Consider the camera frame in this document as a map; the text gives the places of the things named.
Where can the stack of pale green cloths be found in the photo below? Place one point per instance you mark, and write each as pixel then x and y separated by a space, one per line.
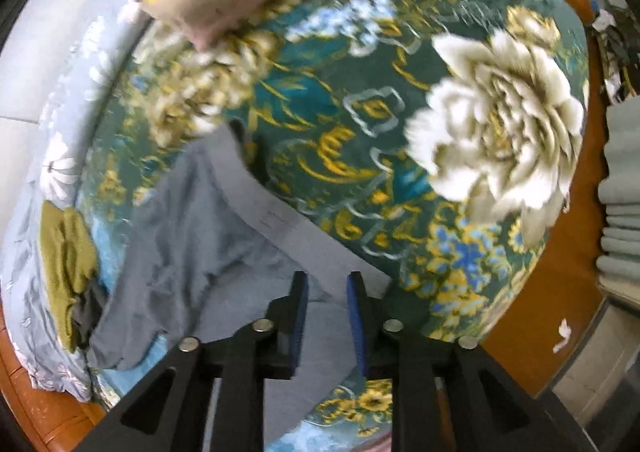
pixel 621 192

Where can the wooden bed frame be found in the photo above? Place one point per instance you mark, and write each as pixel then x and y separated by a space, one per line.
pixel 560 252

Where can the light blue floral bedsheet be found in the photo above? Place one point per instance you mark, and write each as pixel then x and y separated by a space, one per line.
pixel 55 172

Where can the grey-blue garment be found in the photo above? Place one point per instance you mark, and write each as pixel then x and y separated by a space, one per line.
pixel 210 242

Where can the green floral blanket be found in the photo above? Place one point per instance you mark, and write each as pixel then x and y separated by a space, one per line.
pixel 380 132

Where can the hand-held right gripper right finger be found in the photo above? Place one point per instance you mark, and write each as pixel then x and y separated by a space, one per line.
pixel 356 327

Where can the cluttered items pile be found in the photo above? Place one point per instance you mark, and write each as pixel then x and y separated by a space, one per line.
pixel 614 42

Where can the olive green garment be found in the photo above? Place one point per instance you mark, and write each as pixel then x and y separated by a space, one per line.
pixel 67 262

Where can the dark grey cloth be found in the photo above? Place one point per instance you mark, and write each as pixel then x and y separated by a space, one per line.
pixel 89 309

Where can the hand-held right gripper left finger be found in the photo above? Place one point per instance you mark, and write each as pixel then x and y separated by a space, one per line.
pixel 300 327

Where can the white paper scrap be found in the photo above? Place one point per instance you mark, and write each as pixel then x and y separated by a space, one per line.
pixel 562 334

